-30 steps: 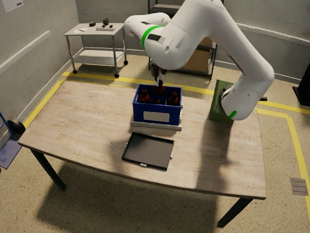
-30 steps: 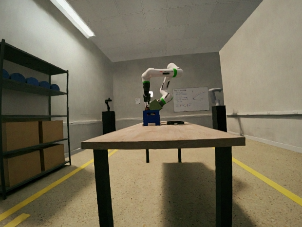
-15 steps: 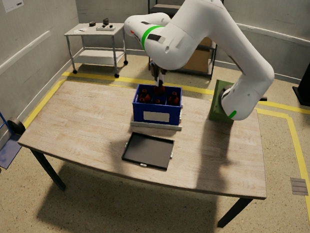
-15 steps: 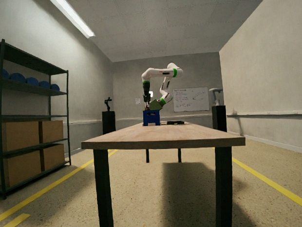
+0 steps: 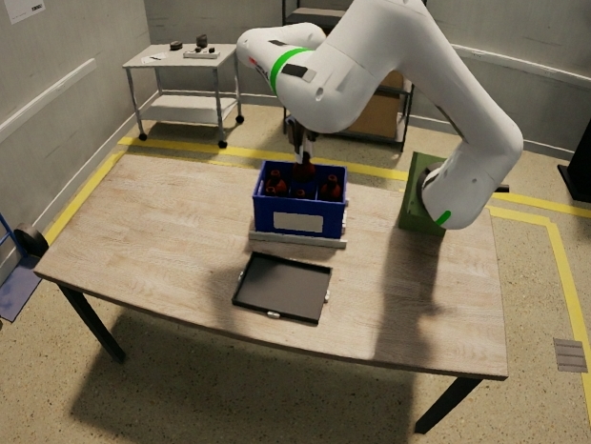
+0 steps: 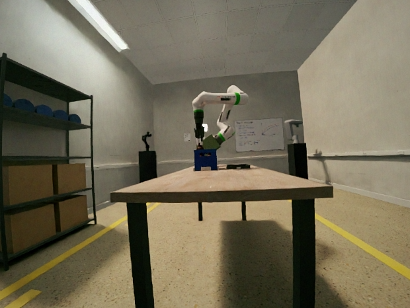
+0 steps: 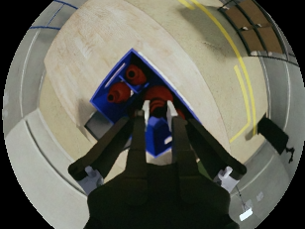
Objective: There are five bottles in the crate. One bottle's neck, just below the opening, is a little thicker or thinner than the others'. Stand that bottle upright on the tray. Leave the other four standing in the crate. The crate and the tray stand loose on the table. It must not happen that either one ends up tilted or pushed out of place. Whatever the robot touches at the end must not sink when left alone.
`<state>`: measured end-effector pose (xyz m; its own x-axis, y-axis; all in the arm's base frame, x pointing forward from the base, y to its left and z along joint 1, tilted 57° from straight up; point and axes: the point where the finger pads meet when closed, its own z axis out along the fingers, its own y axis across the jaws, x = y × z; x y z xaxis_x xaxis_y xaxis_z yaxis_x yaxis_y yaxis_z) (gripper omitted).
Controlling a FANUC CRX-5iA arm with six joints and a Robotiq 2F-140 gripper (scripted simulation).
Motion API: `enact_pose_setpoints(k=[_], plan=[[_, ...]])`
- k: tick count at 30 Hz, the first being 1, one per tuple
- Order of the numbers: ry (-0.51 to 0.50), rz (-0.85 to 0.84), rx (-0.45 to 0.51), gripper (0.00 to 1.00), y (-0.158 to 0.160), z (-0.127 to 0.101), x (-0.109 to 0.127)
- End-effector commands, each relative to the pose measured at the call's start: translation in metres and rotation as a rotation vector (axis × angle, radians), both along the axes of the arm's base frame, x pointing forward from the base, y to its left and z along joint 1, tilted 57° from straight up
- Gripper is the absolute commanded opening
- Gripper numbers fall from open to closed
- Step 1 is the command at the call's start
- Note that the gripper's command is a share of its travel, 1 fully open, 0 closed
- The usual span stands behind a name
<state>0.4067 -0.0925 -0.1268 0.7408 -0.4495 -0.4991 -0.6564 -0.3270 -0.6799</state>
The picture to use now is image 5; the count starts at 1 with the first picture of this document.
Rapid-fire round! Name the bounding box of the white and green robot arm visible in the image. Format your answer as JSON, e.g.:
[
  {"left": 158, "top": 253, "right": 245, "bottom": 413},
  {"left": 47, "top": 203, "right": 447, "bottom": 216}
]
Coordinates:
[{"left": 236, "top": 0, "right": 523, "bottom": 231}]

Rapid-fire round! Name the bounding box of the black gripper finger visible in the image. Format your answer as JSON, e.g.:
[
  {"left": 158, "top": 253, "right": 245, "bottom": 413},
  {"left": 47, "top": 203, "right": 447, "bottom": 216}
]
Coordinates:
[
  {"left": 306, "top": 128, "right": 319, "bottom": 159},
  {"left": 284, "top": 115, "right": 304, "bottom": 164}
]

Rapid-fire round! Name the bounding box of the blue plastic crate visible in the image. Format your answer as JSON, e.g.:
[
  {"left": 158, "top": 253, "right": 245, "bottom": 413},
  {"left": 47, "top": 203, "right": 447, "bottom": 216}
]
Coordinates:
[{"left": 253, "top": 160, "right": 347, "bottom": 239}]

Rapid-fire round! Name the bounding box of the brown glass bottle with blue band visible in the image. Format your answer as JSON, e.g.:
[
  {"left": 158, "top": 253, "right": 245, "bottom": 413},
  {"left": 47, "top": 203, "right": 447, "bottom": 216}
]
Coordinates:
[{"left": 292, "top": 151, "right": 316, "bottom": 198}]

